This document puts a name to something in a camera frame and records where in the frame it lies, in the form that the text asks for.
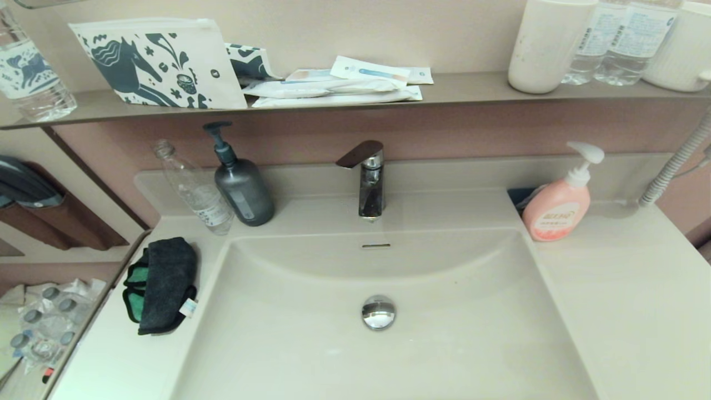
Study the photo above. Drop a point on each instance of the long white sachet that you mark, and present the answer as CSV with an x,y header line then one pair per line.
x,y
333,100
311,88

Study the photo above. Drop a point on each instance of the white sachet blue stripe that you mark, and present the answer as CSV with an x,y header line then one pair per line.
x,y
369,71

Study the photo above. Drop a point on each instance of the shrink-wrapped water bottle pack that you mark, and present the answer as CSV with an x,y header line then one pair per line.
x,y
50,322

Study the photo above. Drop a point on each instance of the grey wall shelf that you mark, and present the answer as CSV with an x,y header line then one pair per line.
x,y
472,88

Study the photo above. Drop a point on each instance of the dark grey hair dryer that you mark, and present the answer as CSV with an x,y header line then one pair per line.
x,y
25,183

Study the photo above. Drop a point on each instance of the pale pink sachet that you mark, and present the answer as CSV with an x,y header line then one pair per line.
x,y
308,74

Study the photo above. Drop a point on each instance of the clear empty plastic bottle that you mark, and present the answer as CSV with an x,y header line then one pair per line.
x,y
204,201

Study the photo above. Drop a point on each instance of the small white sachet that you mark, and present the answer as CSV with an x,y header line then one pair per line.
x,y
422,75

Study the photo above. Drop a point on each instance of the ribbed white cup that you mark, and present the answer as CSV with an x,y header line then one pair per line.
x,y
680,55

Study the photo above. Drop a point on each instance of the beige sink basin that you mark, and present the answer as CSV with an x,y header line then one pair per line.
x,y
333,350

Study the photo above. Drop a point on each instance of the pink hand soap bottle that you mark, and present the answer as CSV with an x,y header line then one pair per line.
x,y
555,214

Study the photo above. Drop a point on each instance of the water bottle blue animal label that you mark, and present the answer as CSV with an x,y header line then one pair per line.
x,y
30,72

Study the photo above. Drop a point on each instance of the brown hair dryer holder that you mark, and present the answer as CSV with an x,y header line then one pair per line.
x,y
78,222

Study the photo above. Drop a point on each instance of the clear water bottle white label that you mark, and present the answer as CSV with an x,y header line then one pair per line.
x,y
633,50
589,55

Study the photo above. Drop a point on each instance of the dark grey pump bottle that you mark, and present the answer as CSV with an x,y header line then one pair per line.
x,y
244,194

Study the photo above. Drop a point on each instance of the white pouch blue horse print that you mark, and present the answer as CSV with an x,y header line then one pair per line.
x,y
166,61

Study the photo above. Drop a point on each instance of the chrome sink faucet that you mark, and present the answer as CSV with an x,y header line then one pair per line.
x,y
371,189

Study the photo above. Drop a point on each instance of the grey green microfiber cloth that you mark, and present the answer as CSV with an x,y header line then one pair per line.
x,y
166,283

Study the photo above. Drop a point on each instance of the chrome drain stopper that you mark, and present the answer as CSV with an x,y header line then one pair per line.
x,y
379,312

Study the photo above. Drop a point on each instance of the smooth white tumbler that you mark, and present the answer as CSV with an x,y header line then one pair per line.
x,y
547,50

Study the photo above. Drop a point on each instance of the small blue patterned pouch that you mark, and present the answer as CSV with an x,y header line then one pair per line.
x,y
250,61

